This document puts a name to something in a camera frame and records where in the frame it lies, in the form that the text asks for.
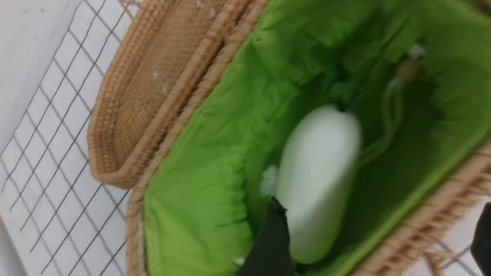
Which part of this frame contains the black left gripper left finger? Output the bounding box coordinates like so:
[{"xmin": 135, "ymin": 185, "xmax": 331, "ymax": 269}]
[{"xmin": 236, "ymin": 197, "xmax": 296, "ymax": 276}]

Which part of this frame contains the woven rattan basket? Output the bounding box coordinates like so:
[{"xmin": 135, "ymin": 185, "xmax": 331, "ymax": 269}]
[{"xmin": 127, "ymin": 0, "xmax": 490, "ymax": 276}]

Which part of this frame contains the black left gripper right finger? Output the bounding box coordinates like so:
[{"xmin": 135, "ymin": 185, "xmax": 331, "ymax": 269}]
[{"xmin": 470, "ymin": 202, "xmax": 491, "ymax": 276}]

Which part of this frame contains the white radish with leaves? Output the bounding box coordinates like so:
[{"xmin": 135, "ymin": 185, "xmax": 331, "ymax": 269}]
[{"xmin": 260, "ymin": 105, "xmax": 361, "ymax": 264}]

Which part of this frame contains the white checkered tablecloth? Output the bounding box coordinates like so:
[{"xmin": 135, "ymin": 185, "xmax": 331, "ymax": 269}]
[{"xmin": 1, "ymin": 0, "xmax": 130, "ymax": 276}]

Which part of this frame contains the woven rattan basket lid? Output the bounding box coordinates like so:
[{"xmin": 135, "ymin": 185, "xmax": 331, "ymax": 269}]
[{"xmin": 87, "ymin": 0, "xmax": 268, "ymax": 190}]

